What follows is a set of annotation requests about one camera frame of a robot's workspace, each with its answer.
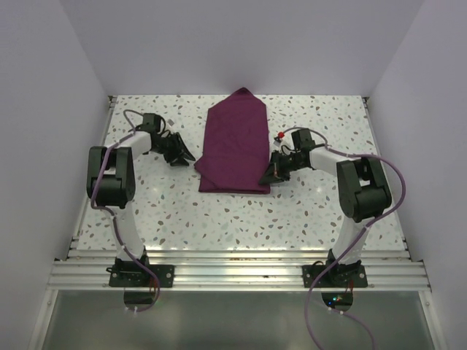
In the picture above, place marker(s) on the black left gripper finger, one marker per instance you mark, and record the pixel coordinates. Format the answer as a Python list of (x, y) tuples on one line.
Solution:
[(178, 162), (182, 148)]

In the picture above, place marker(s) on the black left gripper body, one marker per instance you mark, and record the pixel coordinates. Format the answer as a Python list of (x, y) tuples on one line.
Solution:
[(169, 147)]

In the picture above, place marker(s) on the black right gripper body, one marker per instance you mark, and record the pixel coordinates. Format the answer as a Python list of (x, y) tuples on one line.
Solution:
[(286, 164)]

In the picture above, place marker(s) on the purple cloth mat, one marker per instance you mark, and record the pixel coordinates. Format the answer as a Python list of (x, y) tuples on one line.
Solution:
[(236, 146)]

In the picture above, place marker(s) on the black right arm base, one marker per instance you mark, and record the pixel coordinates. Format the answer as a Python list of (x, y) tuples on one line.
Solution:
[(340, 276)]

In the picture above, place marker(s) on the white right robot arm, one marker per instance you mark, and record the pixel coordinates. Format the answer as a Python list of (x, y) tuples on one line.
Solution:
[(363, 191)]

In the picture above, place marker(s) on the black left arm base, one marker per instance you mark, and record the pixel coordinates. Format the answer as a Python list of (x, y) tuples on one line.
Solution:
[(129, 274)]

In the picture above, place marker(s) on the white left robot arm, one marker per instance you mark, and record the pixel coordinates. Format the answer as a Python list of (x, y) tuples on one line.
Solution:
[(111, 178)]

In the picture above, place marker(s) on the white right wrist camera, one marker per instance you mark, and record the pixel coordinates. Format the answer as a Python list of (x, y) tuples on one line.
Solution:
[(279, 141)]

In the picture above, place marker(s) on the aluminium rail frame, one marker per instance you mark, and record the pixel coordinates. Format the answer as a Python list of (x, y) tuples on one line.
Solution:
[(226, 242)]

